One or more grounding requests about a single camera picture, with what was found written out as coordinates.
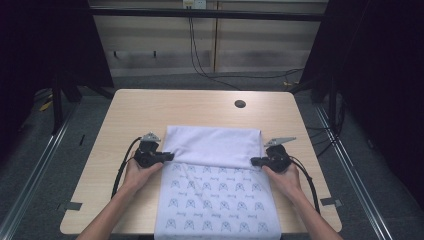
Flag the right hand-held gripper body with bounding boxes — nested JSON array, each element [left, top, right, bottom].
[[263, 136, 297, 174]]

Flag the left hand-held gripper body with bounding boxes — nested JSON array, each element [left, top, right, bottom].
[[133, 131, 165, 169]]

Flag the white printed cloth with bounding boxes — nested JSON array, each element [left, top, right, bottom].
[[153, 124, 283, 240]]

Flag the person's left hand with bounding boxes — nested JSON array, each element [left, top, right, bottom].
[[121, 151, 165, 198]]

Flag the person's right hand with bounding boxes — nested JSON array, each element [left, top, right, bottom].
[[261, 162, 304, 203]]

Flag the grey tape strip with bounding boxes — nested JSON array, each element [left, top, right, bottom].
[[57, 201, 83, 212], [319, 197, 343, 208]]

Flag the dark curtain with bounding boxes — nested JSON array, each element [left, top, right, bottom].
[[0, 0, 115, 168], [288, 0, 424, 209]]

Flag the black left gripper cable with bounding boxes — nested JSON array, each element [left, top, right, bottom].
[[110, 136, 144, 200]]

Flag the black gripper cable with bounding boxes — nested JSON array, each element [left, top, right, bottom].
[[288, 155, 322, 215], [110, 136, 144, 200]]

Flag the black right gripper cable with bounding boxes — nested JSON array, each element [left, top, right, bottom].
[[288, 155, 322, 215]]

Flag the black floor cables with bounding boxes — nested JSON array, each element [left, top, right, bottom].
[[305, 93, 347, 158]]

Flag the black stand post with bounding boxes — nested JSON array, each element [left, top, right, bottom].
[[327, 77, 338, 136], [51, 75, 65, 136]]

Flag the metal floor rail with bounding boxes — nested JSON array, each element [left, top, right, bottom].
[[314, 104, 395, 240], [0, 105, 78, 240]]

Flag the black hanging wall cable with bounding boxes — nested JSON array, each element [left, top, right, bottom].
[[187, 15, 305, 92]]

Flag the black horizontal frame bar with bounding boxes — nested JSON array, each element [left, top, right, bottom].
[[89, 7, 330, 23]]

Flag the white wall socket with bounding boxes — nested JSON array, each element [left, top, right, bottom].
[[182, 0, 208, 10]]

